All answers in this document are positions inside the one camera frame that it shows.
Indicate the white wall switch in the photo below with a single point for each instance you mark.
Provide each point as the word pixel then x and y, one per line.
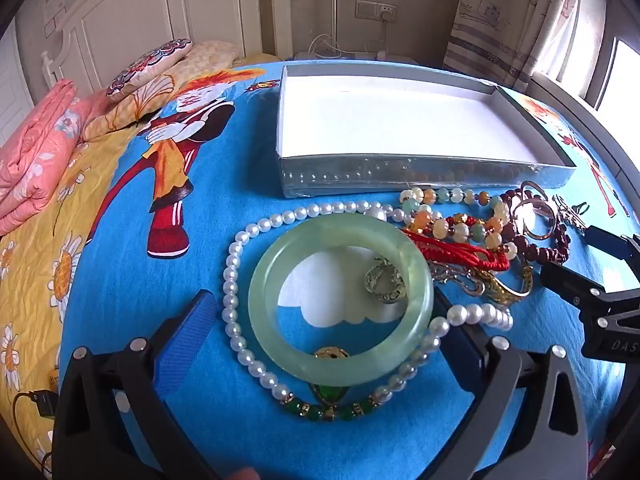
pixel 366 9

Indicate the white wardrobe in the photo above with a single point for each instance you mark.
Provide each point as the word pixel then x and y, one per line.
pixel 12 95

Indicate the window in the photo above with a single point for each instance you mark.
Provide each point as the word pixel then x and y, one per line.
pixel 622 75

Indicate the gold ornate hair clip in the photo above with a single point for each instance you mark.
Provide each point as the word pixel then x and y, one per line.
pixel 465 285

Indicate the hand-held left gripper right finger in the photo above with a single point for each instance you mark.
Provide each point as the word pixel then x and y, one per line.
pixel 462 355

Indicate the white wooden headboard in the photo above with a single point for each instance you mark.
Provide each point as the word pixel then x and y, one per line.
pixel 150 10

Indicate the blue cartoon printed blanket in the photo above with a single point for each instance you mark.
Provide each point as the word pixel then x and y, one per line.
pixel 210 170

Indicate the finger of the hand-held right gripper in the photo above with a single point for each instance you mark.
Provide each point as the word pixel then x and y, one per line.
pixel 602 241
pixel 570 282

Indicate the mandala patterned pillow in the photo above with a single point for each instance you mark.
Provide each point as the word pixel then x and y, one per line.
pixel 145 67

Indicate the white shallow tray box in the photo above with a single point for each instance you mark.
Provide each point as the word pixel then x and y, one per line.
pixel 400 110

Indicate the small gold charm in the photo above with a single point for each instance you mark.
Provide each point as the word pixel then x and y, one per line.
pixel 330 352

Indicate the white paper wall notice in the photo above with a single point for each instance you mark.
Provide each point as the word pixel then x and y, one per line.
pixel 55 12

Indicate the green jade bangle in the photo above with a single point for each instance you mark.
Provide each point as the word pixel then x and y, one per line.
pixel 262 290

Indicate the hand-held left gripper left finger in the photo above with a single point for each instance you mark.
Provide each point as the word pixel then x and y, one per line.
pixel 192 330

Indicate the small ornate metal clip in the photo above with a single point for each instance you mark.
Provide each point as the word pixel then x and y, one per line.
pixel 567 212

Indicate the pink folded quilt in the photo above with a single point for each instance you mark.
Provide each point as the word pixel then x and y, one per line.
pixel 35 160

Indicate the white wall socket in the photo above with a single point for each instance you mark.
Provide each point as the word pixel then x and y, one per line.
pixel 387 13

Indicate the gold bangle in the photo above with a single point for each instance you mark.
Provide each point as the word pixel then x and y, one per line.
pixel 505 295

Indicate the printed beige curtain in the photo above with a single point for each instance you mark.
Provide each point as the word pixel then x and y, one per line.
pixel 490 20

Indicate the beige floral pillow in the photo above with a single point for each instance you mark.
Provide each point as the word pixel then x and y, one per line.
pixel 210 55

